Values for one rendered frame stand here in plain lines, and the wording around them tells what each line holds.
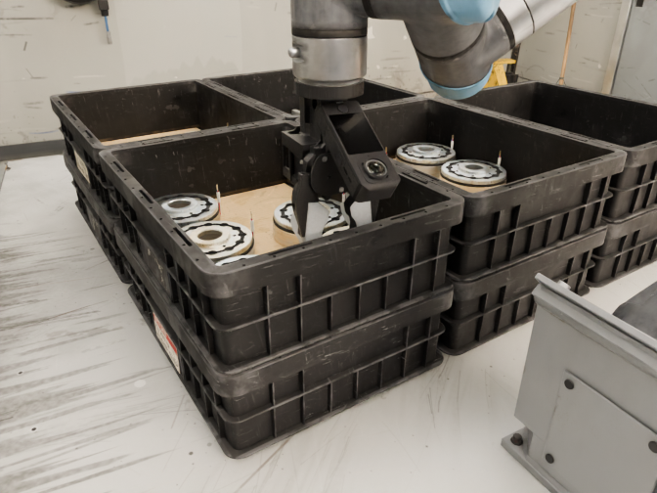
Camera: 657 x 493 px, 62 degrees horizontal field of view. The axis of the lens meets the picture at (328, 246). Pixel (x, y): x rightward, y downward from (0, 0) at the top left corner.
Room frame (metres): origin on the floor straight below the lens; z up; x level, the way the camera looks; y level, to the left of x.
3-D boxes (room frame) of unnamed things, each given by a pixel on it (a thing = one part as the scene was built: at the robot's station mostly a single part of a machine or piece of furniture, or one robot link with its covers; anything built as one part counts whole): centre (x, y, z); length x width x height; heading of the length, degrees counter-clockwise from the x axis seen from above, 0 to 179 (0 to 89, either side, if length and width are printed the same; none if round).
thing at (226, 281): (0.63, 0.08, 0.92); 0.40 x 0.30 x 0.02; 33
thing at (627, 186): (0.95, -0.42, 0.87); 0.40 x 0.30 x 0.11; 33
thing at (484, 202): (0.79, -0.17, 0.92); 0.40 x 0.30 x 0.02; 33
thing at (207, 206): (0.68, 0.20, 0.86); 0.10 x 0.10 x 0.01
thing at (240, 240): (0.59, 0.14, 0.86); 0.10 x 0.10 x 0.01
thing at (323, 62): (0.57, 0.00, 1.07); 0.08 x 0.08 x 0.05
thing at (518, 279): (0.79, -0.17, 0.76); 0.40 x 0.30 x 0.12; 33
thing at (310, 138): (0.58, 0.00, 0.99); 0.09 x 0.08 x 0.12; 26
